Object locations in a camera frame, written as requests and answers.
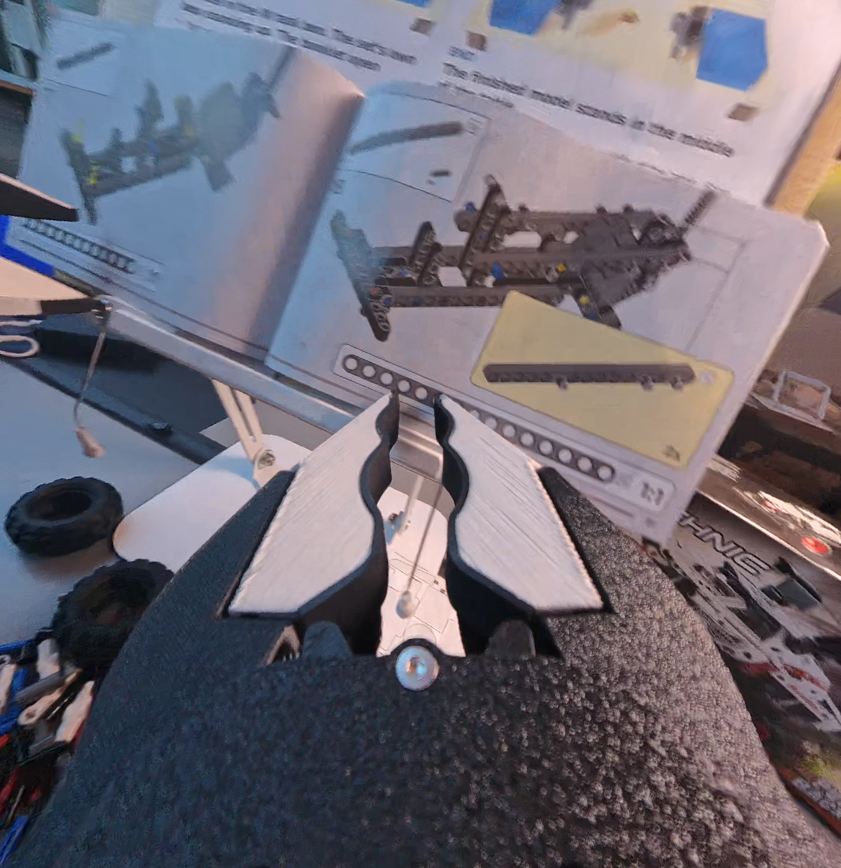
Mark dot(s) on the printed instruction sheet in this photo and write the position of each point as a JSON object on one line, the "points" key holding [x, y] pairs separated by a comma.
{"points": [[596, 68]]}

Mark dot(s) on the grey desk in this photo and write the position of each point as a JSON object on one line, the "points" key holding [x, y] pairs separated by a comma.
{"points": [[27, 420]]}

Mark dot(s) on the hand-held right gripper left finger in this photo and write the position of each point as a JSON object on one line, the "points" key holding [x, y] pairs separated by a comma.
{"points": [[305, 542]]}

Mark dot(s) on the pile of small toy parts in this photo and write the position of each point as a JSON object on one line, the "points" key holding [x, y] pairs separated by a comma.
{"points": [[47, 678]]}

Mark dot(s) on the metal book stand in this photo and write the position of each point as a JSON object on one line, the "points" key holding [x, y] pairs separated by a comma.
{"points": [[190, 502]]}

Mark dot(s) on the black toy tyre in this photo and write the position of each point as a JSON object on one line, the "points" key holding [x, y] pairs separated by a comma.
{"points": [[74, 610], [27, 536]]}

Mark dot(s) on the black power adapter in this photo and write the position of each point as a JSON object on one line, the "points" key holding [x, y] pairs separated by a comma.
{"points": [[88, 342]]}

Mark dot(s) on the toy truck box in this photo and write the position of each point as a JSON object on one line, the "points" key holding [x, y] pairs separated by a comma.
{"points": [[766, 610]]}

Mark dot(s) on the white paper sheet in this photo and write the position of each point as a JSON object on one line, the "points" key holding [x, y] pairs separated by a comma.
{"points": [[27, 285]]}

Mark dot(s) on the toy instruction booklet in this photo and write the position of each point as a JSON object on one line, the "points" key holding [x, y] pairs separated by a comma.
{"points": [[210, 224]]}

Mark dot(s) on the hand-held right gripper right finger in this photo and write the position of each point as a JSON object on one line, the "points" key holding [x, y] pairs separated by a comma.
{"points": [[522, 536]]}

